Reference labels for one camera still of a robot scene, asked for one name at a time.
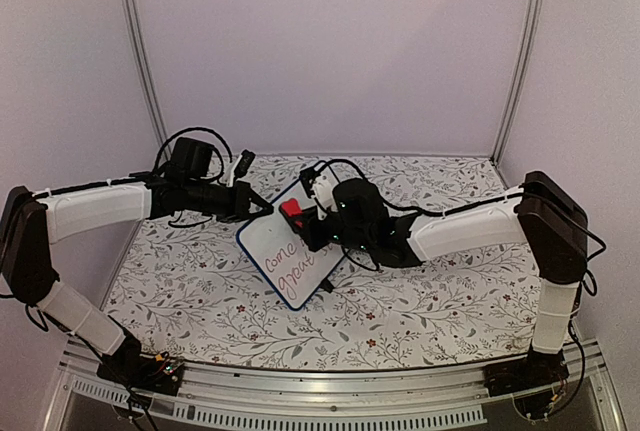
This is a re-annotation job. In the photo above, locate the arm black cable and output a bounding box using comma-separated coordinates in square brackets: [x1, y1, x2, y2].
[129, 125, 236, 187]
[312, 158, 609, 297]

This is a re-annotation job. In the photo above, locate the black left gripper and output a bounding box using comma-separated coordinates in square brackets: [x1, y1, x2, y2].
[186, 179, 275, 225]

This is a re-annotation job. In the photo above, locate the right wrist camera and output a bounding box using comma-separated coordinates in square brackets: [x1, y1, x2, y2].
[299, 167, 339, 211]

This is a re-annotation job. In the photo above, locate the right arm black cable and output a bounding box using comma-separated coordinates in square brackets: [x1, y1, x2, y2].
[312, 158, 609, 297]

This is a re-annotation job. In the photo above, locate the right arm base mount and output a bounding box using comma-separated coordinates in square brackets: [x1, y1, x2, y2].
[483, 349, 569, 397]

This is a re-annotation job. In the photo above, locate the red whiteboard eraser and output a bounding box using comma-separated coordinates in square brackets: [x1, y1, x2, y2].
[279, 198, 303, 218]

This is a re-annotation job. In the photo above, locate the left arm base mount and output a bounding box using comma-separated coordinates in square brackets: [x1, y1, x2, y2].
[97, 336, 184, 396]

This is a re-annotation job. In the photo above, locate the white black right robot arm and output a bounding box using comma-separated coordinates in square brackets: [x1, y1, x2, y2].
[279, 171, 589, 387]

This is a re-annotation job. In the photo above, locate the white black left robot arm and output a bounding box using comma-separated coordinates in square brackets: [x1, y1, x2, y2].
[1, 129, 273, 385]

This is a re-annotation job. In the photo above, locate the left aluminium corner post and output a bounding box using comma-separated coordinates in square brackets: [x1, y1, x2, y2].
[121, 0, 169, 146]

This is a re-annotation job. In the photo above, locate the wire whiteboard stand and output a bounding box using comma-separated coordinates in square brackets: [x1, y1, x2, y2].
[320, 279, 334, 293]

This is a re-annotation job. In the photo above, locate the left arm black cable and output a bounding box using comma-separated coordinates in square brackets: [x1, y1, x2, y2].
[129, 125, 236, 187]

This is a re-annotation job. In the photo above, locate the aluminium corner post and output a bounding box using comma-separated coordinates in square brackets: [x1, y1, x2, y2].
[121, 0, 169, 146]
[491, 0, 544, 167]

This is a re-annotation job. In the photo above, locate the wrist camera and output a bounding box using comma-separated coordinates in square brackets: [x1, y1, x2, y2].
[220, 150, 256, 187]
[299, 167, 339, 211]

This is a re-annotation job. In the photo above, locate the blue framed whiteboard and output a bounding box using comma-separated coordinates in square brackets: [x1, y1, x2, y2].
[236, 171, 344, 311]

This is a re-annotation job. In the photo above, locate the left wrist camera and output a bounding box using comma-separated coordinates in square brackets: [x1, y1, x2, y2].
[220, 150, 256, 187]

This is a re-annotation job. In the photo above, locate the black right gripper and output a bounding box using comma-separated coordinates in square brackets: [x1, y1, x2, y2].
[288, 207, 372, 255]

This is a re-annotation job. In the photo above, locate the aluminium front rail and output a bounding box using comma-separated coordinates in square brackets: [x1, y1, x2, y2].
[43, 340, 627, 430]

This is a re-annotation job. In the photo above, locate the floral patterned table mat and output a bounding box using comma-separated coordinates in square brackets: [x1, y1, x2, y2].
[97, 153, 546, 371]

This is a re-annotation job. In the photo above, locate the right aluminium corner post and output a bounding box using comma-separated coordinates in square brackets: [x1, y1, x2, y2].
[491, 0, 544, 167]

